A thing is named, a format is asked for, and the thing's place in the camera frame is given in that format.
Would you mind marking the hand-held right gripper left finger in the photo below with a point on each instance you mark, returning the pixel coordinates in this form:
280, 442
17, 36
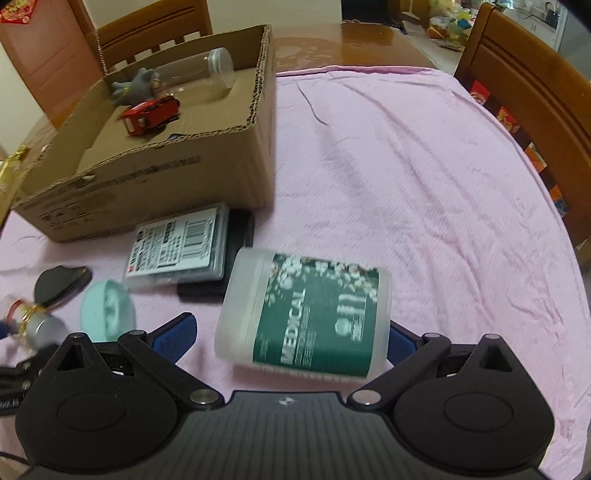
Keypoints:
178, 334

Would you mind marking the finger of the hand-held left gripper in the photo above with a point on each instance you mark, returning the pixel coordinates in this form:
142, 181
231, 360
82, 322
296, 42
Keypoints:
21, 374

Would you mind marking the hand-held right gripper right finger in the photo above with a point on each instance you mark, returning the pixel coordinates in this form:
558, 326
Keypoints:
404, 344

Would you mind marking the clear capsule bottle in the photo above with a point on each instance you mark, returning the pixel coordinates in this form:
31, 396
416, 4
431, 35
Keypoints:
44, 327

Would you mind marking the white green-label container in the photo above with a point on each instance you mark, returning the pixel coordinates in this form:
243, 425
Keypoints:
314, 314

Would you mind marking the brown cardboard box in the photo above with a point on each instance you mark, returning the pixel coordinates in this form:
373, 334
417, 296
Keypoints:
161, 180

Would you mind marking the red block toy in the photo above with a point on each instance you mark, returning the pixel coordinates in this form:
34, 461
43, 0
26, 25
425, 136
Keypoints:
150, 113

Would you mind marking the grey elephant toy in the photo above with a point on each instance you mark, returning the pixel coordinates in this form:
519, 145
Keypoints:
138, 85

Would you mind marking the clear plastic jar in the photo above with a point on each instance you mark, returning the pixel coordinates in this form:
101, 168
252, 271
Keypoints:
207, 74

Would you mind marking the teal round case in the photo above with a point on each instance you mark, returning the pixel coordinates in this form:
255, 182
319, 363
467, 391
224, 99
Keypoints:
108, 311

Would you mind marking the clear labelled card case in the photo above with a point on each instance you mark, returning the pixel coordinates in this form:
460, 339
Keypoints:
178, 247

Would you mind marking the black plastic object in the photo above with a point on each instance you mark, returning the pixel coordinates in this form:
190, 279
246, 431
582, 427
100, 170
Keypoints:
57, 284

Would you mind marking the black flat case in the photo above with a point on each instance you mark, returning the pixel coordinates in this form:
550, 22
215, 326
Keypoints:
240, 230

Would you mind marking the pink cloth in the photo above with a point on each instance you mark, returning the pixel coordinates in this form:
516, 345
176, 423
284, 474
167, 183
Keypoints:
392, 184

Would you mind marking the gold tissue box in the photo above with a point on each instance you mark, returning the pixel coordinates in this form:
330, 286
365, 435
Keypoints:
9, 184

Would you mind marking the red printed packets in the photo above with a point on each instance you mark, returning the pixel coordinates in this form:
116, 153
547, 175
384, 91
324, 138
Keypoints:
508, 120

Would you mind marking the brown wooden door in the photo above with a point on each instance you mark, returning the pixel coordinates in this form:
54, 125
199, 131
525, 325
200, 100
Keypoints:
51, 60

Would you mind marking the wooden chair with black stripes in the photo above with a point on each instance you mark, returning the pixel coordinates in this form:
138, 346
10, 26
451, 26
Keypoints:
152, 25

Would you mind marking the yellow plastic bag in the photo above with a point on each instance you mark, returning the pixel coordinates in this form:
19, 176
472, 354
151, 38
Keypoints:
450, 11

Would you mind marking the grey refrigerator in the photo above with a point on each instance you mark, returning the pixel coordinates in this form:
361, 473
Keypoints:
575, 27

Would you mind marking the red door decoration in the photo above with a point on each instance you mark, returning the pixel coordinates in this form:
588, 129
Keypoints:
14, 10

